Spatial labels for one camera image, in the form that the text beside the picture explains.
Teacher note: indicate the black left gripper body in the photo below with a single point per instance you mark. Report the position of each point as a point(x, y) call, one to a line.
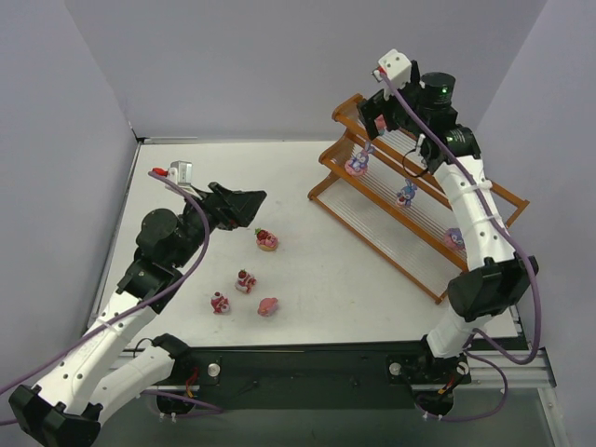
point(222, 208)

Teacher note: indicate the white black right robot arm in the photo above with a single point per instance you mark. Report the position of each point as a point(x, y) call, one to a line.
point(499, 271)

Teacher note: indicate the purple bunny sitting donut toy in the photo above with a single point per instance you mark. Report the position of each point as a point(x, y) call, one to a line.
point(357, 165)

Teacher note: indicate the red bear cake toy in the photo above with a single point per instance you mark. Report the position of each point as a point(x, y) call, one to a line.
point(219, 303)

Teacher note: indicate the strawberry cake slice toy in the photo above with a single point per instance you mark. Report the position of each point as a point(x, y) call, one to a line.
point(245, 281)

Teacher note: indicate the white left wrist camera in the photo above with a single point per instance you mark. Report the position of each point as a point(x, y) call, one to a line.
point(178, 173)

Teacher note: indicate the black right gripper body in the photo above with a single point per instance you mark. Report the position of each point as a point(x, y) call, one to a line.
point(378, 108)

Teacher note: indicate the small purple bunny cupcake toy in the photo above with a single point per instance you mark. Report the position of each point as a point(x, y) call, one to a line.
point(406, 194)

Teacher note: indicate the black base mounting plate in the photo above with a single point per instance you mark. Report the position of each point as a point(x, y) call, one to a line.
point(360, 376)

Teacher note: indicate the strawberry bear donut toy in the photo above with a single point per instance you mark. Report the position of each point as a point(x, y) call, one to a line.
point(265, 240)

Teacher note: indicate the pink pig bow toy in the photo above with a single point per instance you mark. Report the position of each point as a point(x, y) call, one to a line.
point(267, 307)

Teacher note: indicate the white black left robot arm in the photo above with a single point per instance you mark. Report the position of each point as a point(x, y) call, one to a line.
point(69, 405)

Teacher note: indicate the orange wooden tiered shelf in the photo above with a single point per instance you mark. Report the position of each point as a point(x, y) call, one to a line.
point(410, 239)

